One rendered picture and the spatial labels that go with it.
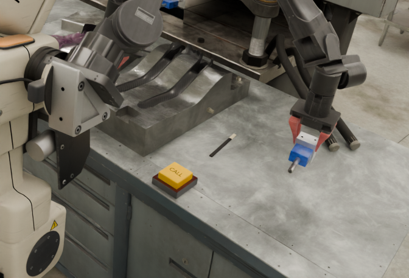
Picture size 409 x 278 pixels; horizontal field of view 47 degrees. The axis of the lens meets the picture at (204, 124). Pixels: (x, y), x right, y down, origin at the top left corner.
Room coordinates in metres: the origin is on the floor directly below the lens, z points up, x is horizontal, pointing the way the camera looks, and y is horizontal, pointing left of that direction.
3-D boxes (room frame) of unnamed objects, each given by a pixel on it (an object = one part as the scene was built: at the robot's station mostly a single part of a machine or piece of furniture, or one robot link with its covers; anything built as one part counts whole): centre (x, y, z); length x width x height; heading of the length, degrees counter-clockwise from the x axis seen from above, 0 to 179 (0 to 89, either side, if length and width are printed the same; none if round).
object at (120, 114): (1.03, 0.20, 0.87); 0.05 x 0.05 x 0.04; 57
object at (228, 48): (2.31, 0.14, 0.76); 1.30 x 0.84 x 0.07; 57
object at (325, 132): (0.92, -0.26, 0.99); 0.07 x 0.07 x 0.09; 67
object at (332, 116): (0.92, -0.24, 1.06); 0.10 x 0.07 x 0.07; 67
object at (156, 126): (1.25, 0.12, 0.87); 0.50 x 0.26 x 0.14; 147
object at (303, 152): (0.89, -0.23, 0.93); 0.13 x 0.05 x 0.05; 156
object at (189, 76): (1.24, 0.13, 0.92); 0.35 x 0.16 x 0.09; 147
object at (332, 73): (0.92, -0.25, 1.12); 0.07 x 0.06 x 0.07; 127
